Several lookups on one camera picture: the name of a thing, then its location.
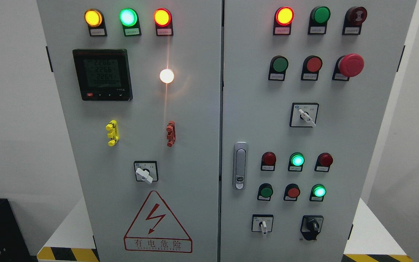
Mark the white lit indicator lamp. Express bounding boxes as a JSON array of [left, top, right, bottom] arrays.
[[159, 68, 175, 84]]

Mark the white selector switch lower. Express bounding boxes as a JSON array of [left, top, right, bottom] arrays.
[[251, 214, 274, 234]]

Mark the white selector switch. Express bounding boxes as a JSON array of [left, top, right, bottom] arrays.
[[251, 214, 274, 234], [289, 103, 319, 127]]

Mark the red lit indicator right door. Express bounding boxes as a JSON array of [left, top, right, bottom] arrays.
[[273, 6, 294, 35]]

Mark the green push button upper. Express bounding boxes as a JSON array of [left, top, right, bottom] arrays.
[[268, 55, 289, 81]]

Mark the dark red indicator right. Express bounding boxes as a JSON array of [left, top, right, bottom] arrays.
[[315, 152, 333, 172]]

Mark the green lit button lower right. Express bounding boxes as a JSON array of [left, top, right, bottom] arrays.
[[309, 184, 327, 202]]

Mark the red push button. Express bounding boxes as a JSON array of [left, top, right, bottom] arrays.
[[284, 183, 301, 201], [301, 55, 323, 81]]

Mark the yellow terminal connector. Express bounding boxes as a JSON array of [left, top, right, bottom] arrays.
[[106, 119, 119, 147]]

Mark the green lit indicator middle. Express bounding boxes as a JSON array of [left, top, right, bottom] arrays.
[[288, 152, 304, 171]]

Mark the green indicator light top left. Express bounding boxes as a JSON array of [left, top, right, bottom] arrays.
[[119, 8, 141, 37]]

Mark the green push button lower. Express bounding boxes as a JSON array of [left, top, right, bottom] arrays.
[[257, 183, 274, 201]]

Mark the red push button lower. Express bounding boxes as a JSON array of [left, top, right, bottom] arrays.
[[284, 183, 301, 201]]

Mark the red electrical hazard sticker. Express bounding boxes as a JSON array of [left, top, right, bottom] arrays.
[[124, 190, 193, 253]]

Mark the green push button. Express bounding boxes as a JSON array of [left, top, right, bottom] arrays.
[[257, 183, 274, 201], [268, 55, 289, 81]]

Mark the dark red indicator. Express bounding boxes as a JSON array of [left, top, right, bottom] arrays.
[[260, 151, 276, 171], [315, 152, 333, 172]]

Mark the grey electrical cabinet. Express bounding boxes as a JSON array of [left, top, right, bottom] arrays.
[[37, 0, 417, 262]]

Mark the red emergency stop button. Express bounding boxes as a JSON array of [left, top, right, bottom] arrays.
[[331, 53, 364, 81]]

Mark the silver door latch handle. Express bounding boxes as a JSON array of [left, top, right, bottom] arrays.
[[233, 142, 249, 190]]

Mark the red-orange indicator light left door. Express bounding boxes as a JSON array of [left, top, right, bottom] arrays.
[[153, 7, 173, 36]]

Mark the dark red indicator left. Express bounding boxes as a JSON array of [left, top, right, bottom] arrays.
[[260, 151, 276, 171]]

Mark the black rotary knob switch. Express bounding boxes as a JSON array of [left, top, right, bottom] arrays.
[[300, 215, 324, 241]]

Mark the yellow indicator light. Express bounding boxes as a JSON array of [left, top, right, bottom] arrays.
[[84, 9, 107, 37]]

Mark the dark red buzzer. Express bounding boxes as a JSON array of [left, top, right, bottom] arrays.
[[342, 6, 367, 35]]

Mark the green unlit indicator top right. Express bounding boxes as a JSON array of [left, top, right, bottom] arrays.
[[308, 5, 331, 35]]

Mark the red push button upper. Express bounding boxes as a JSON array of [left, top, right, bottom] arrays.
[[301, 55, 323, 81]]

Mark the white selector switch upper right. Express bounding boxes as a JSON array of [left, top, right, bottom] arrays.
[[289, 103, 319, 127]]

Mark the white selector switch left door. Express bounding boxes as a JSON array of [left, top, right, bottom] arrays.
[[133, 160, 159, 184]]

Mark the red terminal connector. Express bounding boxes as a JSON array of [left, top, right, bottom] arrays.
[[166, 121, 176, 147]]

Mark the black digital power meter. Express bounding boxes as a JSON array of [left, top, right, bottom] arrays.
[[72, 49, 133, 101]]

